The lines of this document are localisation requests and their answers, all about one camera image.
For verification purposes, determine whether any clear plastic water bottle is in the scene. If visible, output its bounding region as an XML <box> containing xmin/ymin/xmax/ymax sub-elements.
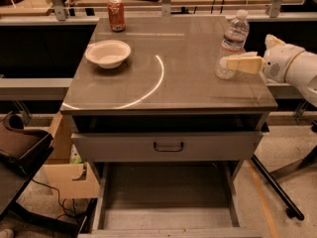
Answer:
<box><xmin>215</xmin><ymin>9</ymin><xmax>250</xmax><ymax>79</ymax></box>

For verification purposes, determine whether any white bowl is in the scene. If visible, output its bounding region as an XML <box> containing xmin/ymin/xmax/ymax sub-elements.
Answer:
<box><xmin>85</xmin><ymin>40</ymin><xmax>131</xmax><ymax>69</ymax></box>

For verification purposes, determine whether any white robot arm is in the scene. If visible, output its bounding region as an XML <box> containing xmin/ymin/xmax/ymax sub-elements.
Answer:
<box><xmin>220</xmin><ymin>34</ymin><xmax>317</xmax><ymax>107</ymax></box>

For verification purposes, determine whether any black chair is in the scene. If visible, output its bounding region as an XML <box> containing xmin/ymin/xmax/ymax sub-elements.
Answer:
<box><xmin>0</xmin><ymin>111</ymin><xmax>54</xmax><ymax>220</ymax></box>

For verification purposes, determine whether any red coke can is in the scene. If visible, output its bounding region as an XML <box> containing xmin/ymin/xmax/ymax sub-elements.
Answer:
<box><xmin>107</xmin><ymin>0</ymin><xmax>126</xmax><ymax>32</ymax></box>

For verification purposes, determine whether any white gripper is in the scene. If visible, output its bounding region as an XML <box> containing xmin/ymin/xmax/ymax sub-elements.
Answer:
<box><xmin>220</xmin><ymin>34</ymin><xmax>305</xmax><ymax>82</ymax></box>

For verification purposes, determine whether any grey drawer cabinet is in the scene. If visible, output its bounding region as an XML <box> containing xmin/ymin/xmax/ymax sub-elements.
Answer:
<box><xmin>60</xmin><ymin>15</ymin><xmax>276</xmax><ymax>238</ymax></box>

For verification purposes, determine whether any cardboard box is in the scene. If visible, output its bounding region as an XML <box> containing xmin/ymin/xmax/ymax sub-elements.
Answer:
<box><xmin>44</xmin><ymin>112</ymin><xmax>100</xmax><ymax>199</ymax></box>

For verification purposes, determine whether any black stand leg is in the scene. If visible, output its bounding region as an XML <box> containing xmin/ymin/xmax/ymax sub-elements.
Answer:
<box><xmin>251</xmin><ymin>146</ymin><xmax>317</xmax><ymax>221</ymax></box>

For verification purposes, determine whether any black drawer handle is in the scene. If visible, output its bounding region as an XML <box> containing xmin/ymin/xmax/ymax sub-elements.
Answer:
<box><xmin>153</xmin><ymin>142</ymin><xmax>184</xmax><ymax>153</ymax></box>

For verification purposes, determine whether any black cable on floor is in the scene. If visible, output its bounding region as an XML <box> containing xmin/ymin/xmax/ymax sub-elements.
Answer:
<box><xmin>31</xmin><ymin>178</ymin><xmax>87</xmax><ymax>222</ymax></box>

